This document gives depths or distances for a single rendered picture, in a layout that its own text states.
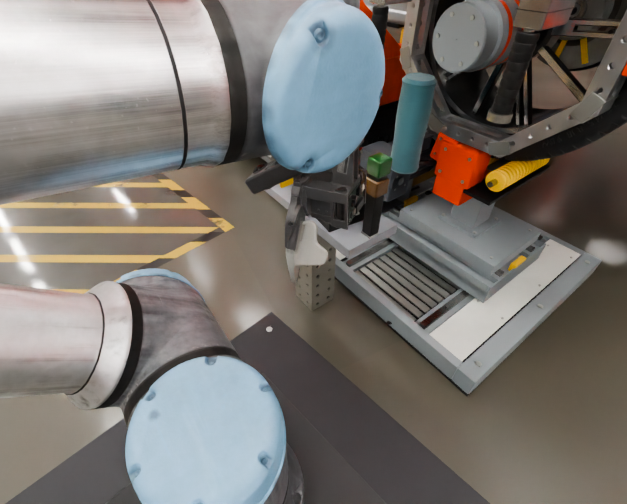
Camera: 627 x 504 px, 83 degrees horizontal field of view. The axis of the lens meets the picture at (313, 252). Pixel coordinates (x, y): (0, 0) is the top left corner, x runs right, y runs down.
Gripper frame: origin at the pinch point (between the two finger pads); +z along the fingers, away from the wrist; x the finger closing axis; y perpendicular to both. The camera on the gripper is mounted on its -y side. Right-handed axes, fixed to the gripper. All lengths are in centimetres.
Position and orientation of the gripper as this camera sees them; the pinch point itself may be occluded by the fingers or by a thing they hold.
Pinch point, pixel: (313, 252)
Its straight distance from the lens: 56.5
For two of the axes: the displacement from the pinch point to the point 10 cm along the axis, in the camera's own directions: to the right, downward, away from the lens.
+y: 9.0, 2.4, -3.7
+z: 0.5, 7.7, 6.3
